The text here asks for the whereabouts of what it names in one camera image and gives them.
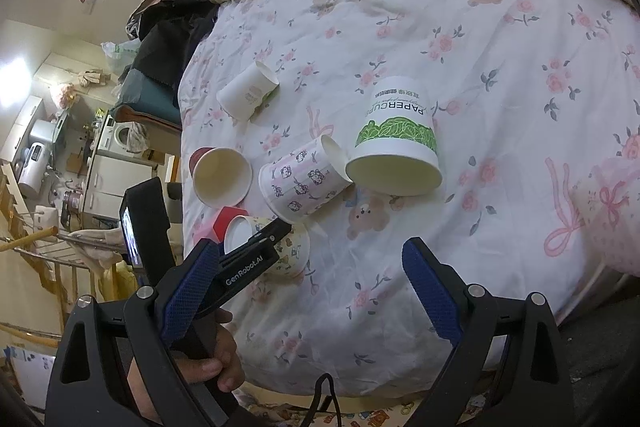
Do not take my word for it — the white washing machine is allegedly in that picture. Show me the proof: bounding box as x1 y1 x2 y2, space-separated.
97 119 147 156

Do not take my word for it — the person's left hand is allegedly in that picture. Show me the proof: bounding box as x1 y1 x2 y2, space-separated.
172 307 247 395

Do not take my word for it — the green leaf print paper cup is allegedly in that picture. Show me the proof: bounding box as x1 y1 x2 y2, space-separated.
345 76 444 198

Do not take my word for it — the person's left forearm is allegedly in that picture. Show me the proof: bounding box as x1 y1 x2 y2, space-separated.
126 357 168 427

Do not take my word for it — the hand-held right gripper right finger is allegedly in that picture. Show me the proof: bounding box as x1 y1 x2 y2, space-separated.
401 237 577 427

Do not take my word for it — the pink cat print paper cup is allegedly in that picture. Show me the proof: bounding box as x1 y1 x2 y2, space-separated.
257 134 355 226

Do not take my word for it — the wooden drying rack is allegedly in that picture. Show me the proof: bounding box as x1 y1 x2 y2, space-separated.
0 159 126 350

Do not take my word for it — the yellow cartoon print paper cup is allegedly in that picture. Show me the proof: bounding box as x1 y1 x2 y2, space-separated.
224 215 311 281

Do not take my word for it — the white cabinet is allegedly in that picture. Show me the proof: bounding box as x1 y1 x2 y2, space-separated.
82 151 166 220

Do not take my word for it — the white plastic bag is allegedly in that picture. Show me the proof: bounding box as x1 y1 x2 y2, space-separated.
101 38 144 74

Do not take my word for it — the black cable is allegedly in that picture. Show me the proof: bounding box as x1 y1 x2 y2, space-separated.
299 373 347 427

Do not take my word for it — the pink bow print pillow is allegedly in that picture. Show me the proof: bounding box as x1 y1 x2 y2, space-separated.
571 156 640 279

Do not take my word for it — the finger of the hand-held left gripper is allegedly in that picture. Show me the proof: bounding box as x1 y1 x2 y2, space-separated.
248 218 294 249
196 241 281 323

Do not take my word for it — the plain white paper cup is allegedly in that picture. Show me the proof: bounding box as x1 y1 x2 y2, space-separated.
216 60 280 122

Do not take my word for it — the red paper cup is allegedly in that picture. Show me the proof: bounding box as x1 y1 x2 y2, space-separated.
192 205 251 244
189 147 252 208

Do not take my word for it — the white water heater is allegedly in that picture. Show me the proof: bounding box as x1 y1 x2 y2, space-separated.
16 117 57 198

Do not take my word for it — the white floral bed sheet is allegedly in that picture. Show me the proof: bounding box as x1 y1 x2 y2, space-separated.
177 0 640 400

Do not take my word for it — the teal cushion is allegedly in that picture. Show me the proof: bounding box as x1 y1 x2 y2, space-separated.
116 66 182 124

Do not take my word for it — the pile of dark clothes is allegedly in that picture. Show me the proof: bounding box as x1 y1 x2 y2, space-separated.
125 0 219 118

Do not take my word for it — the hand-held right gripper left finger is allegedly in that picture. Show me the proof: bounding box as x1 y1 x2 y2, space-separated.
45 240 227 427

